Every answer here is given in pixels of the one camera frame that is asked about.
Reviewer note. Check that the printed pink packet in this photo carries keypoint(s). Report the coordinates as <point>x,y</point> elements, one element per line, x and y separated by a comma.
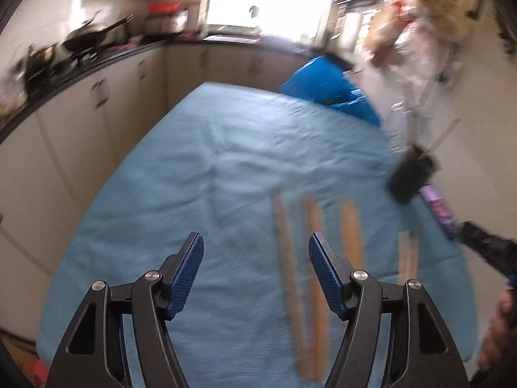
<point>438,206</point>

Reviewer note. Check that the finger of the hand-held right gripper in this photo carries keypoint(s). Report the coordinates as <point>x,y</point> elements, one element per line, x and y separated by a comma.
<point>486,246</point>

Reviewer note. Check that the person's right hand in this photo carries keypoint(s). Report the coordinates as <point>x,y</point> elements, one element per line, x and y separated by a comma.
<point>501,331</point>

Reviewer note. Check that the blue plastic bag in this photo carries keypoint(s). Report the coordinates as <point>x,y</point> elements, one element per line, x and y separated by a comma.
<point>327,85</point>

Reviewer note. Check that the wooden chopstick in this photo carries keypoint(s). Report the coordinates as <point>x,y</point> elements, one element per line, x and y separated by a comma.
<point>412,256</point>
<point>352,234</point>
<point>314,226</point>
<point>291,283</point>
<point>442,132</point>
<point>404,254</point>

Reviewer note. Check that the white kitchen cabinets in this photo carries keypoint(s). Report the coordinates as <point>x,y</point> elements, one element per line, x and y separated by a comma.
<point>80,129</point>

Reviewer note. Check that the black wok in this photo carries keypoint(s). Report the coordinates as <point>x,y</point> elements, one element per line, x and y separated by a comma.
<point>95,34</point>

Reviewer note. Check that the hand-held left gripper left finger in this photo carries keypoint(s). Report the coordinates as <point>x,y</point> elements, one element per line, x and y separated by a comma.
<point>185,279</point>

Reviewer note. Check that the clear plastic bags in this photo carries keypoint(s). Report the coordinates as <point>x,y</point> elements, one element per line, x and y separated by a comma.
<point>416,36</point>

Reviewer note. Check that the dark grey utensil holder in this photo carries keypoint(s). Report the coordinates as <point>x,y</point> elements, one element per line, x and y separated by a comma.
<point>410,176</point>

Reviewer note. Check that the blue table cloth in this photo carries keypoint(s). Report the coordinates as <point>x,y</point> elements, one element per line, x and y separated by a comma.
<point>194,161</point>

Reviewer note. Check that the steel pot with red lid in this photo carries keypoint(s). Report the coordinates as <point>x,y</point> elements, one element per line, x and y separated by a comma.
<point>165,14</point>

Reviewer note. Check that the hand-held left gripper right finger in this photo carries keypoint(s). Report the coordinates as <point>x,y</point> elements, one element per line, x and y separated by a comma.
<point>327,279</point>

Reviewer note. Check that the black kitchen countertop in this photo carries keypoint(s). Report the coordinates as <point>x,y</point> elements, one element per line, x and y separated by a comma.
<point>80,66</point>

